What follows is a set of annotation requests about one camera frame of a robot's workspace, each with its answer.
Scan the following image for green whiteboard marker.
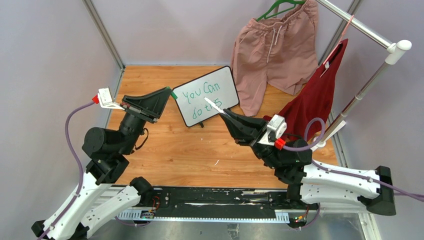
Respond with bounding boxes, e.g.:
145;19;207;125
204;97;228;115

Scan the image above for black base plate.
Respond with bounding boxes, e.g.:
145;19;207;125
136;186;318;221

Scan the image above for green marker cap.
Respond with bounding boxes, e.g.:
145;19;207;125
166;86;178;100

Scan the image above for aluminium rail frame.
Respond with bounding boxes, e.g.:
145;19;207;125
71;185;382;240

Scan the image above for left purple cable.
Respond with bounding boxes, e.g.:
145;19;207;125
36;95;100;240

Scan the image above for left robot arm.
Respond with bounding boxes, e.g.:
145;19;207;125
31;87;173;240

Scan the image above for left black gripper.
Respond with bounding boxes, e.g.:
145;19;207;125
119;87;173;154

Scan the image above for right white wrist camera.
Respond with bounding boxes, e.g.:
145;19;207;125
258;114;287;147

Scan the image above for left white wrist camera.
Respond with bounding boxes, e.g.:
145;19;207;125
92;87;124;110

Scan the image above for pink clothes hanger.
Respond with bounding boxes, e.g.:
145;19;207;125
320;14;355;77

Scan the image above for pink shorts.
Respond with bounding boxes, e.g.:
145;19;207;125
230;0;319;116

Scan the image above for metal clothes rack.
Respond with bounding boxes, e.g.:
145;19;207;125
320;0;424;153

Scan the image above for green clothes hanger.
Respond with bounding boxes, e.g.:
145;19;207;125
256;0;306;21

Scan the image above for dark red garment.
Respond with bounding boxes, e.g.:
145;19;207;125
278;38;349;141

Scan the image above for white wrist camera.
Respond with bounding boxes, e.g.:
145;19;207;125
92;87;124;110
258;114;287;147

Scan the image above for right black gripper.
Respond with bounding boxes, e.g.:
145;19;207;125
219;109;283;170

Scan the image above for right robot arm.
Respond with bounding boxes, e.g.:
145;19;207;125
218;109;396;216

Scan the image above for small black-framed whiteboard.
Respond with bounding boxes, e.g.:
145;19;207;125
173;66;240;128

